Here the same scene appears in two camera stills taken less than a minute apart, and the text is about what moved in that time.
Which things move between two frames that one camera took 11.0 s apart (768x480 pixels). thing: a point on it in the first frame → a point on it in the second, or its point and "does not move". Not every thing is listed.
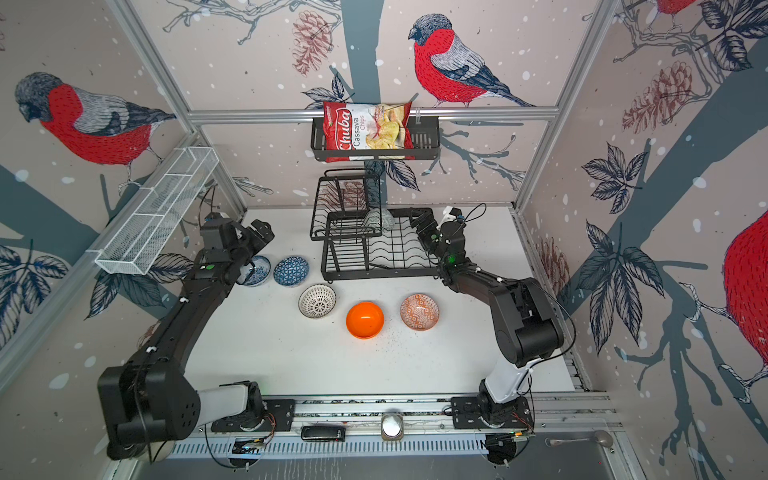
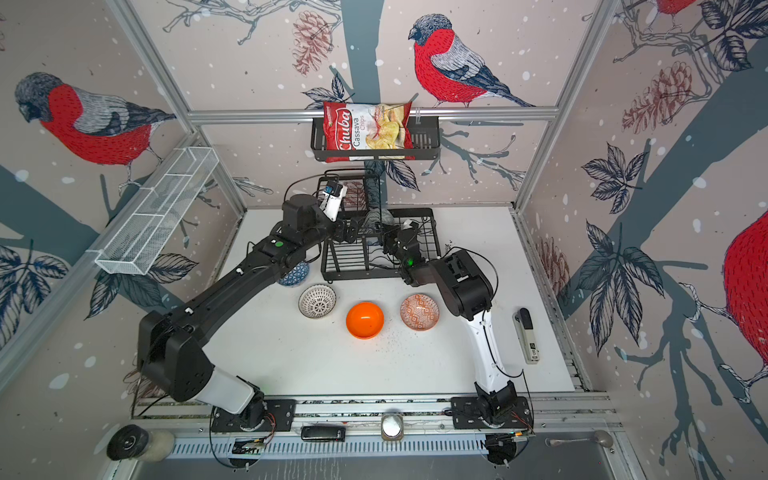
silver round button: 392,427 does not move
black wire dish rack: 361,240 does not move
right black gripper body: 434,245 → 391,243
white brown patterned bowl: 317,301 does not move
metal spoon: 602,437 does not move
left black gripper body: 249,245 → 339,233
